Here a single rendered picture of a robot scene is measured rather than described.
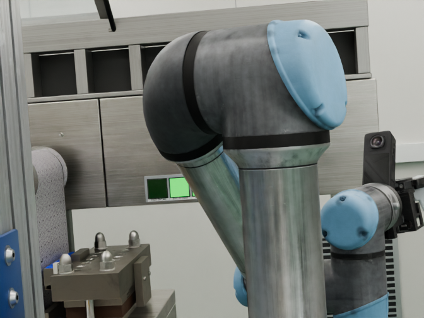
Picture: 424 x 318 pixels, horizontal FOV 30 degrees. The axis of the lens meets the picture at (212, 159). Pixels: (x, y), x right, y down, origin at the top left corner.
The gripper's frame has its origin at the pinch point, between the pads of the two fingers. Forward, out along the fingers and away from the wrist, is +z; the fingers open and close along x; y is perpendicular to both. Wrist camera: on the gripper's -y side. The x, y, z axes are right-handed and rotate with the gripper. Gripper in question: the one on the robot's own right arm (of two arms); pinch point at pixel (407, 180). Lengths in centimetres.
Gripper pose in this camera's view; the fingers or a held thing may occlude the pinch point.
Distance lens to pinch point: 139.9
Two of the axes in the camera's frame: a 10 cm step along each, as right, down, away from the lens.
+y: 1.9, 9.8, -0.1
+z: 4.7, -0.8, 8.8
